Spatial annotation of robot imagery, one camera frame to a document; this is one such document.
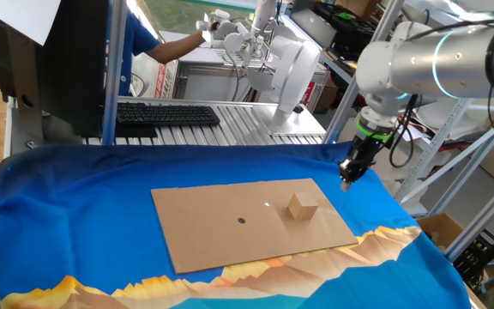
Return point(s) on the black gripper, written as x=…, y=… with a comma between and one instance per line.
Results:
x=363, y=156

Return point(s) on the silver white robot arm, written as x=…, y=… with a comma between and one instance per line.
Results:
x=444, y=64

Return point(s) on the black keyboard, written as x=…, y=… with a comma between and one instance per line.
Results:
x=165, y=114

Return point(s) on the small brown carton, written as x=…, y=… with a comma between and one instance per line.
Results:
x=325, y=96

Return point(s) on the red white printed box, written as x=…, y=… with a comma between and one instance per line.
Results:
x=161, y=81

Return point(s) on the black monitor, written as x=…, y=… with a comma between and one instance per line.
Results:
x=73, y=68

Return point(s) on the black mouse pad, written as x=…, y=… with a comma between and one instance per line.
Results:
x=137, y=130

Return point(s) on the person in blue shirt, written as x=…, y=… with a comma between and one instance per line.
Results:
x=137, y=47

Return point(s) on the person's bare forearm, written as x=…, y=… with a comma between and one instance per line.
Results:
x=174, y=49

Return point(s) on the black tray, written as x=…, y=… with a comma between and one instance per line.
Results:
x=354, y=26

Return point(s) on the silver background robot arm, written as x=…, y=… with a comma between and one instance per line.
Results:
x=264, y=15

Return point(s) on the white metal shelf rack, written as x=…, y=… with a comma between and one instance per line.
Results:
x=431, y=150

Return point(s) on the white paper sheet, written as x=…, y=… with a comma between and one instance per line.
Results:
x=19, y=17

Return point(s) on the open cardboard box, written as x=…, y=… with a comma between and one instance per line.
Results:
x=435, y=227

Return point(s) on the grey metal cabinet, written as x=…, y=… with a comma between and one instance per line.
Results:
x=212, y=86

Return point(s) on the grey laptop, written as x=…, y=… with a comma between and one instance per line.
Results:
x=313, y=28

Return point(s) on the brown cardboard sheet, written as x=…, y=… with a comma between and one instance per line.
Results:
x=212, y=232

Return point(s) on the blue mountain print cloth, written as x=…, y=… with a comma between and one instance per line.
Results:
x=80, y=206

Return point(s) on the black plastic crate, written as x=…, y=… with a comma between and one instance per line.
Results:
x=476, y=257

